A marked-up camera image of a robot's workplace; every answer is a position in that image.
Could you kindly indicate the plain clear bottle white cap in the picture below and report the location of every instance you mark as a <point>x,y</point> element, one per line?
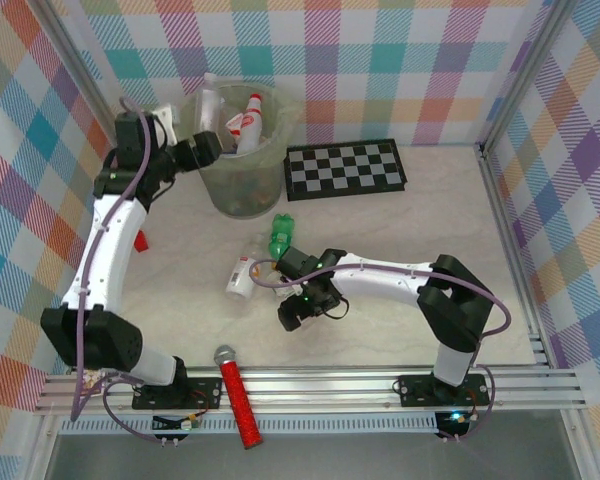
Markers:
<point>209,107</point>

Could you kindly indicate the clear bottle red cap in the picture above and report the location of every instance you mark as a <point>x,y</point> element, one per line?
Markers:
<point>250,127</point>

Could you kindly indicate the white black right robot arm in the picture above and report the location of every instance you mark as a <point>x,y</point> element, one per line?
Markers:
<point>380,280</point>

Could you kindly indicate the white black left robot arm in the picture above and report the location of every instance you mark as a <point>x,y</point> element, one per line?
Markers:
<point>105,250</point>

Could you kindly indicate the translucent grey plastic bin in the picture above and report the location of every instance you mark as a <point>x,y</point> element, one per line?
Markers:
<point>245,190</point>

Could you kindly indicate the clear bottle orange white label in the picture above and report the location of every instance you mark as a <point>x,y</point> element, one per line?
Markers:
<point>240,275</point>

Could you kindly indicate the green plastic bottle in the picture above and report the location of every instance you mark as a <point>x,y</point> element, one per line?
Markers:
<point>281,235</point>

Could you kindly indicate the red glitter microphone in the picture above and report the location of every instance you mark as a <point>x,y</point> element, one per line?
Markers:
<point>235,385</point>

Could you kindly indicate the small red object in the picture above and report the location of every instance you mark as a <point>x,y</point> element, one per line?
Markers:
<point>141,243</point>

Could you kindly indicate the plaid cloth backdrop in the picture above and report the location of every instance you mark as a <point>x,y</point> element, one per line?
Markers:
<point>20,200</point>
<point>580,175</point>
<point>380,60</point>

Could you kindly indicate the black grey chessboard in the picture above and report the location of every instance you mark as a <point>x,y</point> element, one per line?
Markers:
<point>345,167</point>

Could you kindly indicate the small circuit board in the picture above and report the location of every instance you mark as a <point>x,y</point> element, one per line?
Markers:
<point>187,424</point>
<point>455,417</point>

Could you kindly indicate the aluminium frame post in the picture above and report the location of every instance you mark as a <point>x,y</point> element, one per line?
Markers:
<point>525,75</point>
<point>87,85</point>

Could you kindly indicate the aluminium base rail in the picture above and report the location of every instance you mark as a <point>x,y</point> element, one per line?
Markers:
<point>305,387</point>

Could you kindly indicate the aluminium side rail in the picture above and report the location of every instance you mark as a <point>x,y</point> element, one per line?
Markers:
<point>497,210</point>

